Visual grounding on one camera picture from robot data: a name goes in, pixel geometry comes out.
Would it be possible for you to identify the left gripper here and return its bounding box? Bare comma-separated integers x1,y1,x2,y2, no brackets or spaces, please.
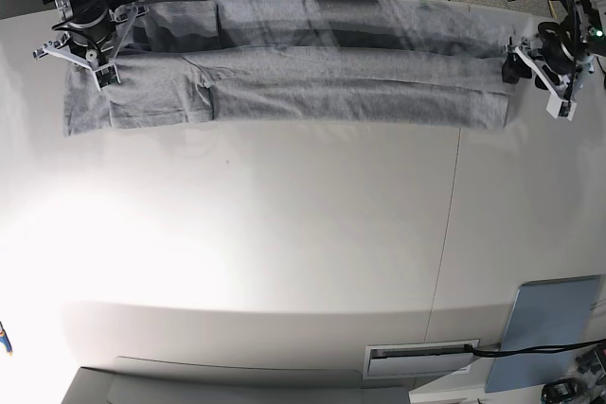
502,27,595,102

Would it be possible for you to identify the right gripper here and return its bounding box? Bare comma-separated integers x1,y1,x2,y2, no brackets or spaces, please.
32,3,149,74

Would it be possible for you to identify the grey T-shirt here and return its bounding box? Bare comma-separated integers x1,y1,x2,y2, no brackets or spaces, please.
63,0,515,135

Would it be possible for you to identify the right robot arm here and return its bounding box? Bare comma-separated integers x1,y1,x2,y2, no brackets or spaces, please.
54,0,531,97

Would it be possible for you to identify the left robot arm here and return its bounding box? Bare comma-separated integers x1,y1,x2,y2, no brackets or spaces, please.
502,0,605,117

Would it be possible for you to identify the blue-grey board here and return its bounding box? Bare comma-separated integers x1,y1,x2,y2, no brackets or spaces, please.
484,275,601,394

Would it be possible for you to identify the orange blue tool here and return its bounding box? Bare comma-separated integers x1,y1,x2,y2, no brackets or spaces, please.
0,324,13,355

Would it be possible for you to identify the black battery pack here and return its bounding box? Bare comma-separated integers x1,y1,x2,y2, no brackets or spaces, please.
541,378,581,404

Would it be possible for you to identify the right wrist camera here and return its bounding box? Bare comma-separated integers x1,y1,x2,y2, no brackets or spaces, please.
93,62,120,91

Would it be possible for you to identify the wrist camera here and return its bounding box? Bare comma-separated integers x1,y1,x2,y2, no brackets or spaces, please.
546,95,577,121
93,62,120,91

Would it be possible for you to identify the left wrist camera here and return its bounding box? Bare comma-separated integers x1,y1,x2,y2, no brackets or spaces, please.
546,95,577,121

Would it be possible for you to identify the black cable on table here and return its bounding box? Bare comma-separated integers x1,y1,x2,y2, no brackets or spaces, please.
466,337,606,359

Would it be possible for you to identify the white cable slot plate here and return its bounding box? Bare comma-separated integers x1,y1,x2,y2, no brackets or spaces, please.
362,339,479,380

